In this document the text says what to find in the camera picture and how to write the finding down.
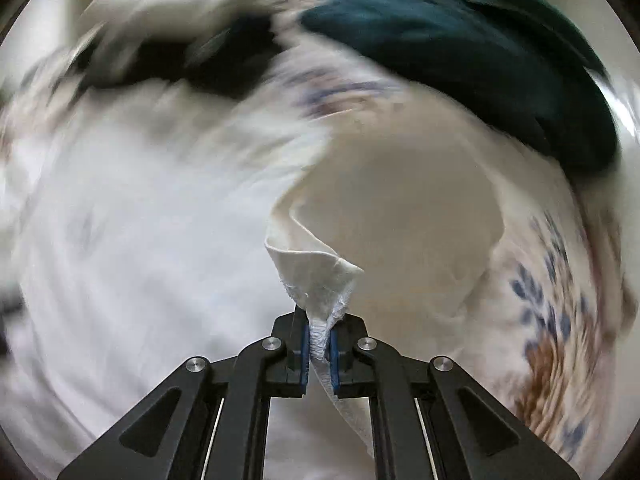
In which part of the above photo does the black garment with grey stripes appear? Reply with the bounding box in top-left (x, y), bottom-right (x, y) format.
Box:
top-left (72, 14), bottom-right (282, 100)

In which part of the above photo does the dark teal plush blanket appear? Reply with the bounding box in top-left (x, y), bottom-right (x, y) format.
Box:
top-left (300, 0), bottom-right (617, 176)

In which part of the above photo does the white cotton garment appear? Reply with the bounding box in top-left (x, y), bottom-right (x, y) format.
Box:
top-left (1, 89), bottom-right (503, 479)

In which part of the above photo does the white fluffy folded garment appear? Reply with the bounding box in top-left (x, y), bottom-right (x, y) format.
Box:
top-left (77, 0), bottom-right (262, 46)

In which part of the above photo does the floral cream bed blanket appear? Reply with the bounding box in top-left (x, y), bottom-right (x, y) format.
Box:
top-left (0, 0), bottom-right (637, 466)

